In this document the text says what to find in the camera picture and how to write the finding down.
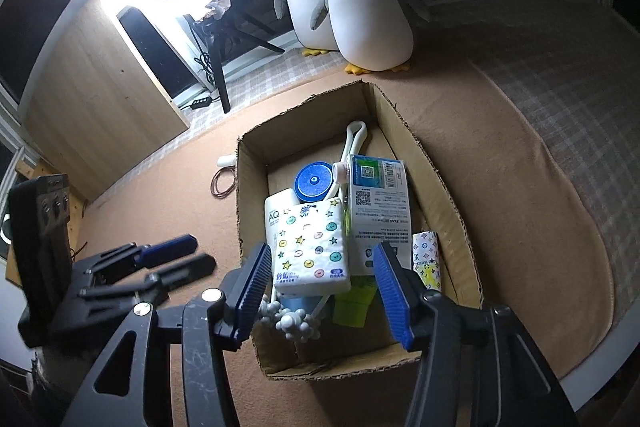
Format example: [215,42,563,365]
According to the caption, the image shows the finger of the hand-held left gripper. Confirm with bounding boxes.
[145,255,217,298]
[100,234,198,280]

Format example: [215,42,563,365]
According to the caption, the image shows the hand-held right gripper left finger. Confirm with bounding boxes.
[60,241,273,427]

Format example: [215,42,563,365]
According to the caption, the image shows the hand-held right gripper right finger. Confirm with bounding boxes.
[372,241,581,427]

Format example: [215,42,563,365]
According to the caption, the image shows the green tube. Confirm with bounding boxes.
[332,277,378,328]

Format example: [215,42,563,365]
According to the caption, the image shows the white roller massager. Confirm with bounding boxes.
[255,120,371,348]

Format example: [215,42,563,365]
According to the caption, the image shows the patterned cylinder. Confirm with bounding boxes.
[411,231,443,293]

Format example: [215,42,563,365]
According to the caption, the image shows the patterned tissue pack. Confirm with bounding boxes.
[272,198,352,295]

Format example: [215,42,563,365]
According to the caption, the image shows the white tube with blue cap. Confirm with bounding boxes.
[263,188,321,313]

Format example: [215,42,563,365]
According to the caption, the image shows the white printed packet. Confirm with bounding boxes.
[345,154,413,278]

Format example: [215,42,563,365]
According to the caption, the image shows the cardboard box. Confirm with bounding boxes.
[235,79,485,380]

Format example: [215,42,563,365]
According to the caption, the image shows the blue round tape measure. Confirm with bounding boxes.
[294,161,335,200]

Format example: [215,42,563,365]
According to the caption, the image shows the brown rubber bands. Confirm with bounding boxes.
[211,167,237,198]

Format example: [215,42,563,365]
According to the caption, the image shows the light wooden board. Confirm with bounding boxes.
[22,0,191,202]

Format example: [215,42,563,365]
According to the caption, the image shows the tan blanket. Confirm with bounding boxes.
[75,57,616,427]

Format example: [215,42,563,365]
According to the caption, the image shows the black tripod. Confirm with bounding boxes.
[182,0,286,114]

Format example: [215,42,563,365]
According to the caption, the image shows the small penguin plush toy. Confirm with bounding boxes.
[318,0,416,75]

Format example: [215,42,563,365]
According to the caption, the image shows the checked bed sheet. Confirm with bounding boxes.
[185,0,640,408]

